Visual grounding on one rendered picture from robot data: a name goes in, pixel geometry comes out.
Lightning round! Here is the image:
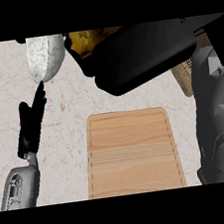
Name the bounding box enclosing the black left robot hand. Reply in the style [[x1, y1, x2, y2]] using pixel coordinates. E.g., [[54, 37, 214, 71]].
[[8, 80, 55, 162]]

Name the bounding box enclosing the yellow-brown sweet potato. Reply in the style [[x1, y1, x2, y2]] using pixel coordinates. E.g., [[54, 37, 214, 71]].
[[66, 25, 126, 60]]

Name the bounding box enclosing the pale wooden cutting board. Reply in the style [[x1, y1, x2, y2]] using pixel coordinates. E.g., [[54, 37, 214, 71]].
[[76, 103, 189, 201]]

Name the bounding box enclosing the tan wicker basket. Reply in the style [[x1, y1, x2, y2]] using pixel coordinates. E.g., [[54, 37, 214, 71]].
[[167, 33, 218, 101]]

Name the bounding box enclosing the white speckled bowl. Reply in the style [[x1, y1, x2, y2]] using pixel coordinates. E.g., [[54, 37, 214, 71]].
[[24, 33, 70, 86]]

